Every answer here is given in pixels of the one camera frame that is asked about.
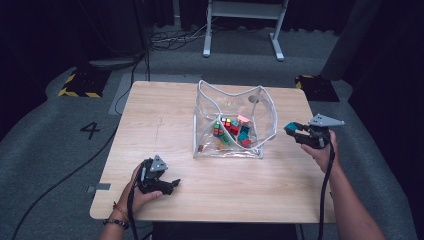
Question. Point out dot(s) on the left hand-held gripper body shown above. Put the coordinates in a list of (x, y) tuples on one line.
[(148, 176)]

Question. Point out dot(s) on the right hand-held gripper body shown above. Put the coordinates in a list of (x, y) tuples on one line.
[(318, 136)]

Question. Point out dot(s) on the teal building block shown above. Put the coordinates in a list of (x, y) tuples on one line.
[(291, 126)]

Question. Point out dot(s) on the magenta pink building block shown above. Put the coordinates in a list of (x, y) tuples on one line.
[(246, 142)]

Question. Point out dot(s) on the dark blue building block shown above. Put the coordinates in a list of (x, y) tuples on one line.
[(245, 129)]

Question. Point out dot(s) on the sky blue building block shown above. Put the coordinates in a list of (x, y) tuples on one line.
[(242, 136)]

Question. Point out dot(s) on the clear plastic bag white trim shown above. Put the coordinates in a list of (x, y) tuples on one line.
[(206, 133)]

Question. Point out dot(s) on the red building block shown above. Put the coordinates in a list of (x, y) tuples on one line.
[(234, 130)]

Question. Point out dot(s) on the light turquoise building block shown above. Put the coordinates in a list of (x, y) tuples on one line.
[(235, 123)]

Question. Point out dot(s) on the green building block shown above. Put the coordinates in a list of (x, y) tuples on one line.
[(225, 139)]

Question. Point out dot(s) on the multicoloured puzzle cube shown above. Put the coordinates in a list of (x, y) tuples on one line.
[(220, 128)]

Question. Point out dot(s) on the person's right hand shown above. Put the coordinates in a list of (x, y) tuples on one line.
[(325, 156)]

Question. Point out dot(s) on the person's left hand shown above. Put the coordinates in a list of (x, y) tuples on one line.
[(131, 200)]

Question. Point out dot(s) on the black yellow striped base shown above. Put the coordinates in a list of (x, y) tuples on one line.
[(83, 85), (316, 89)]

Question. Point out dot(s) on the grey tape piece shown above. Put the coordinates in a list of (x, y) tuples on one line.
[(101, 187)]

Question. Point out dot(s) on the grey curtain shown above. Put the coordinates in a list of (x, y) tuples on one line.
[(353, 36)]

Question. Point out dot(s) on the grey stand base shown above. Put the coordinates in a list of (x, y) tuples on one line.
[(113, 63)]

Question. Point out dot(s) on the black stand pole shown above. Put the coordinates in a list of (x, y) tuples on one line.
[(146, 40)]

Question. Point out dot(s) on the white metal stand frame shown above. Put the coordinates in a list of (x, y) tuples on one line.
[(208, 33)]

